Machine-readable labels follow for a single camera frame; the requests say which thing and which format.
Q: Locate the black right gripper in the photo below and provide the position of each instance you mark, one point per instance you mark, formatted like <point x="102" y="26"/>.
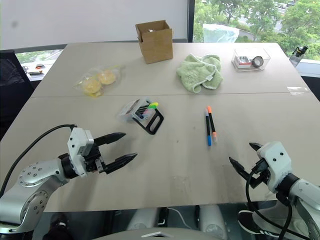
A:
<point x="260" y="175"/>

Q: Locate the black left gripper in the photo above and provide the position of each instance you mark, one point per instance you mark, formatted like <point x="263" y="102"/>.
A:
<point x="93" y="160"/>

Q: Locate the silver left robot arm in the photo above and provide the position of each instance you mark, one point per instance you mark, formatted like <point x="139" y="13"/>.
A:
<point x="30" y="182"/>

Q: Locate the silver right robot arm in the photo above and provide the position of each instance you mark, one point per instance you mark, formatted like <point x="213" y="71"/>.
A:
<point x="305" y="200"/>

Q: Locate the clear plastic box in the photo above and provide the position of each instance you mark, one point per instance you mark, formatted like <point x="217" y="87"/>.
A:
<point x="127" y="110"/>

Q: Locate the blue marker pen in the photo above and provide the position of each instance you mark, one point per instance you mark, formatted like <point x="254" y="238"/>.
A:
<point x="208" y="130"/>

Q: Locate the pink marker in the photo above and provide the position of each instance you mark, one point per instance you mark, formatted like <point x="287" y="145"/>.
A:
<point x="145" y="110"/>

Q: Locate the orange and black marker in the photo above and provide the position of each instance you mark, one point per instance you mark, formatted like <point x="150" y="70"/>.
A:
<point x="212" y="122"/>

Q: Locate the brown cardboard box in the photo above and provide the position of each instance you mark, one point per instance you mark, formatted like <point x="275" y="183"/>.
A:
<point x="157" y="47"/>

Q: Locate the black and white sneaker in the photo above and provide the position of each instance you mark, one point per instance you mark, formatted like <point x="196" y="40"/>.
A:
<point x="252" y="222"/>

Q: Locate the yellow round cake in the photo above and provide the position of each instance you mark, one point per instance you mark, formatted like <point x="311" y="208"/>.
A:
<point x="91" y="86"/>
<point x="107" y="77"/>

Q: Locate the grey rounded leg shape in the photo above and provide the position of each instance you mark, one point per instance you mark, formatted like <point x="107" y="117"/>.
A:
<point x="146" y="218"/>
<point x="212" y="220"/>

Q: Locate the clear plastic bag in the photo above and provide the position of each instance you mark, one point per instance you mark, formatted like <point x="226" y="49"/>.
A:
<point x="82" y="81"/>
<point x="220" y="32"/>

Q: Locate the clear tape strip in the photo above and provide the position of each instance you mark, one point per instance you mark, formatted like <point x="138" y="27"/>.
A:
<point x="298" y="90"/>

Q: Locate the black shoe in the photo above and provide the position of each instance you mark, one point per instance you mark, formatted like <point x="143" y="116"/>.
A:
<point x="58" y="223"/>

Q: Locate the dark tape roll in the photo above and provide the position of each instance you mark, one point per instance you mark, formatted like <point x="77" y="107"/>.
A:
<point x="257" y="61"/>

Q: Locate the green towel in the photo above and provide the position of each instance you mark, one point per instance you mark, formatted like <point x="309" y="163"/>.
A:
<point x="195" y="72"/>

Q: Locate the clear plastic container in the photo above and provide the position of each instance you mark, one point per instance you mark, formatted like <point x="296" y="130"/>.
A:
<point x="265" y="53"/>

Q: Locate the black small tool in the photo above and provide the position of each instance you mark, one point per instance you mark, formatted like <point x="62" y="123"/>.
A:
<point x="35" y="72"/>

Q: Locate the orange small tool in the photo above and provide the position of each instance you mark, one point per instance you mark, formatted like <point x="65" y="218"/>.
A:
<point x="39" y="66"/>

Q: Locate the bottle with black cap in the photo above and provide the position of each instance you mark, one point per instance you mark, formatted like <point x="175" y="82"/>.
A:
<point x="298" y="53"/>

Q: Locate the black mesh chair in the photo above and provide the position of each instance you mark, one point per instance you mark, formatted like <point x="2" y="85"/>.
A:
<point x="12" y="82"/>

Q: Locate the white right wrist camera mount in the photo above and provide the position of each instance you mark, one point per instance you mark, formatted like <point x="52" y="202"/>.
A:
<point x="276" y="160"/>

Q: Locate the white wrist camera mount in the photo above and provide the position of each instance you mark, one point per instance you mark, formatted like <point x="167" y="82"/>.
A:
<point x="276" y="160"/>
<point x="76" y="147"/>

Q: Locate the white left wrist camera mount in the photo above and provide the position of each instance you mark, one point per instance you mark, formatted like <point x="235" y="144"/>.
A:
<point x="76" y="147"/>

